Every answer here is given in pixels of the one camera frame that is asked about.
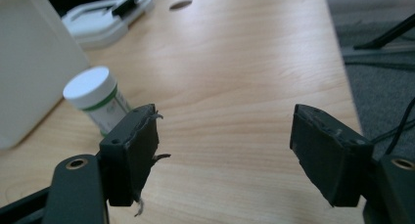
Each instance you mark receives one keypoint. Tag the white box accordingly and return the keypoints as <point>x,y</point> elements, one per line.
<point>32,61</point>

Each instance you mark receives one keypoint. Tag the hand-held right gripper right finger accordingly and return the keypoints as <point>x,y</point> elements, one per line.
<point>326,152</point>

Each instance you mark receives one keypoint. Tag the white bottle with green band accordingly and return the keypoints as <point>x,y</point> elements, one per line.
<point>94,93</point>

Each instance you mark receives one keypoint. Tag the black metal stand leg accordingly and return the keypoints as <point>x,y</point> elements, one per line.
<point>385,35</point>

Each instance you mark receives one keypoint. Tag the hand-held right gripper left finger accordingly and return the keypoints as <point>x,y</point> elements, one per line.
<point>129,158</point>

